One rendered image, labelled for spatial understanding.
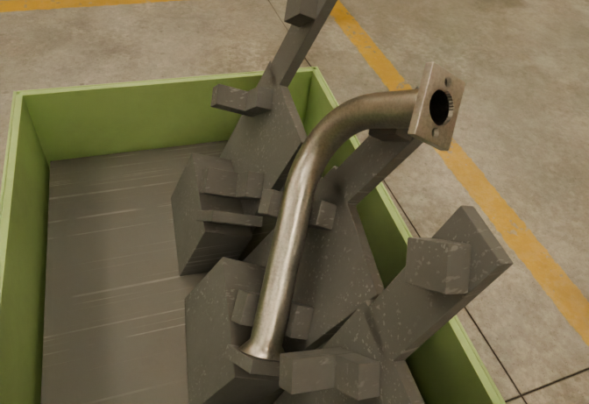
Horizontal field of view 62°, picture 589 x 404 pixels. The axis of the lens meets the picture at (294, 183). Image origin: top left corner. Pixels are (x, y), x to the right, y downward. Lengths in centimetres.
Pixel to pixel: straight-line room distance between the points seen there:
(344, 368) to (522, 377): 134
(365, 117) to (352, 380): 20
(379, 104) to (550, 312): 153
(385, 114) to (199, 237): 27
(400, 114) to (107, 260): 41
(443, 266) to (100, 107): 54
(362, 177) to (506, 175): 180
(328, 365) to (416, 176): 170
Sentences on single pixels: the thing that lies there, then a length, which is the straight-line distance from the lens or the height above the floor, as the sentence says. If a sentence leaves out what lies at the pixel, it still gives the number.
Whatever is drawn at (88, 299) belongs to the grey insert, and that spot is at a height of 85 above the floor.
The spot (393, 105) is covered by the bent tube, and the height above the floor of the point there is 115.
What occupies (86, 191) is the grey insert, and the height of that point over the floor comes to 85.
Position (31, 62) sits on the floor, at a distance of 260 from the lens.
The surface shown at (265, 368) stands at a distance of 45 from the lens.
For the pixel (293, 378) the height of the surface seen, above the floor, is 102.
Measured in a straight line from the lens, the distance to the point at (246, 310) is 47.
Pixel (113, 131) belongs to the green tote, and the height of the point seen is 89.
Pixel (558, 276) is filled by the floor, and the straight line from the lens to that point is 198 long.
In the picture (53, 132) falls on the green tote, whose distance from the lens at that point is 76.
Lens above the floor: 137
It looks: 46 degrees down
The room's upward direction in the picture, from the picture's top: 9 degrees clockwise
